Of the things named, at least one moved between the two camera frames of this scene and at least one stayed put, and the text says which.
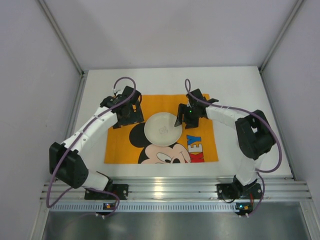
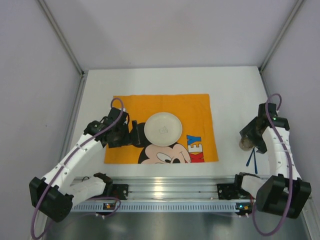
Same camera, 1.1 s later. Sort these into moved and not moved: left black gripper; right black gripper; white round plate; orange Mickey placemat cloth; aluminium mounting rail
Moved: left black gripper; right black gripper
Not moved: aluminium mounting rail; white round plate; orange Mickey placemat cloth
